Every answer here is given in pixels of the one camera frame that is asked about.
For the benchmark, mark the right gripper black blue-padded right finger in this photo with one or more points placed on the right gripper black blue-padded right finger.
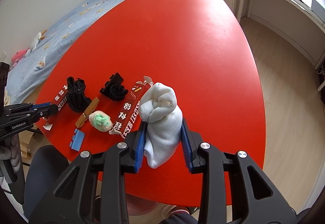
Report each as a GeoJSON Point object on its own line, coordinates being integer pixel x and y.
{"type": "Point", "coordinates": [254, 198]}

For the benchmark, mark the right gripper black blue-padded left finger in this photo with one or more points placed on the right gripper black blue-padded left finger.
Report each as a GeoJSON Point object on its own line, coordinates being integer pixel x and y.
{"type": "Point", "coordinates": [72, 198]}

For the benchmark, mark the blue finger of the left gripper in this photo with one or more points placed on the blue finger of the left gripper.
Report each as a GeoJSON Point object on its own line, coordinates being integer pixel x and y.
{"type": "Point", "coordinates": [40, 105]}

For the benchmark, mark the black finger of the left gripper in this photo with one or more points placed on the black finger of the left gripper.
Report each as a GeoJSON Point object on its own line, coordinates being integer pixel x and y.
{"type": "Point", "coordinates": [52, 109]}

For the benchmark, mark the black sock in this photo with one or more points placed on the black sock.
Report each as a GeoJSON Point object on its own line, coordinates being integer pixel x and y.
{"type": "Point", "coordinates": [76, 98]}

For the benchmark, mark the small blue plastic clip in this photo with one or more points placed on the small blue plastic clip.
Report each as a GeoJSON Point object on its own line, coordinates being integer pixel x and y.
{"type": "Point", "coordinates": [77, 140]}

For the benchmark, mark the green white tissue ball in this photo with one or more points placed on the green white tissue ball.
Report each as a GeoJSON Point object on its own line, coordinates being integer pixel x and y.
{"type": "Point", "coordinates": [101, 121]}

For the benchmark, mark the wooden clothespin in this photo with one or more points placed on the wooden clothespin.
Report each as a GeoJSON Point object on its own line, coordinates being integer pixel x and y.
{"type": "Point", "coordinates": [85, 115]}

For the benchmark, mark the long red cardboard box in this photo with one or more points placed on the long red cardboard box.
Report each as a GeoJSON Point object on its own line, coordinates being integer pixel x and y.
{"type": "Point", "coordinates": [129, 112]}

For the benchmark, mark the black scrunchie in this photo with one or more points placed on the black scrunchie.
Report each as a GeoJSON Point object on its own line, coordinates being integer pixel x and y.
{"type": "Point", "coordinates": [117, 92]}

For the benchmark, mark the white sock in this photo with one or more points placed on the white sock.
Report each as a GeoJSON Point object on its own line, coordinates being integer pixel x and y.
{"type": "Point", "coordinates": [158, 108]}

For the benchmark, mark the black binder clip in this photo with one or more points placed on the black binder clip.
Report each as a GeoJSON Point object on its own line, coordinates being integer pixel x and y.
{"type": "Point", "coordinates": [114, 82]}

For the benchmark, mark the pink trash bin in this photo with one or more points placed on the pink trash bin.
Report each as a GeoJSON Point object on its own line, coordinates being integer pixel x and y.
{"type": "Point", "coordinates": [137, 206]}

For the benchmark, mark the gloved left hand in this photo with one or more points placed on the gloved left hand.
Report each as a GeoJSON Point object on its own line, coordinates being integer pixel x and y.
{"type": "Point", "coordinates": [10, 151]}

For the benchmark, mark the bed with blue sheet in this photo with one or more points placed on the bed with blue sheet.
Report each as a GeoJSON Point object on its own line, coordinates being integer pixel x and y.
{"type": "Point", "coordinates": [35, 67]}

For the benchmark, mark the left leg dark trousers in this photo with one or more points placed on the left leg dark trousers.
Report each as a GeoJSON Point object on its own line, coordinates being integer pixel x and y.
{"type": "Point", "coordinates": [46, 166]}

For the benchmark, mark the pink plush toy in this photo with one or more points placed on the pink plush toy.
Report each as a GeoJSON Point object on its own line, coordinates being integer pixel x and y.
{"type": "Point", "coordinates": [16, 58]}

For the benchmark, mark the white duck plush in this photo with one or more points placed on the white duck plush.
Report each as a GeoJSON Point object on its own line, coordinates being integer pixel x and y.
{"type": "Point", "coordinates": [35, 41]}

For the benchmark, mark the red table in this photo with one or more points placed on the red table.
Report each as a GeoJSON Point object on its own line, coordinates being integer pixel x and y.
{"type": "Point", "coordinates": [197, 47]}

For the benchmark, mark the white long desk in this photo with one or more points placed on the white long desk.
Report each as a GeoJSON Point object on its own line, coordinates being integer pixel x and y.
{"type": "Point", "coordinates": [290, 20]}

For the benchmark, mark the black camera box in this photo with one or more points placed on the black camera box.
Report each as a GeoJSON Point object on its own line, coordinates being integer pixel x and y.
{"type": "Point", "coordinates": [4, 70]}

